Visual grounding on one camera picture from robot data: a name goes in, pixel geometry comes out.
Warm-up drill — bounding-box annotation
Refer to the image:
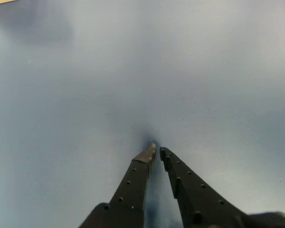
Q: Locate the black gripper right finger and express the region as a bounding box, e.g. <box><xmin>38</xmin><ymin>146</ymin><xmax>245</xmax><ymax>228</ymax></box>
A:
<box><xmin>159</xmin><ymin>146</ymin><xmax>252</xmax><ymax>228</ymax></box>

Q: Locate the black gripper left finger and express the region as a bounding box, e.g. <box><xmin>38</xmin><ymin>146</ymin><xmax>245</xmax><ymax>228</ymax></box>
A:
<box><xmin>78</xmin><ymin>142</ymin><xmax>157</xmax><ymax>228</ymax></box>

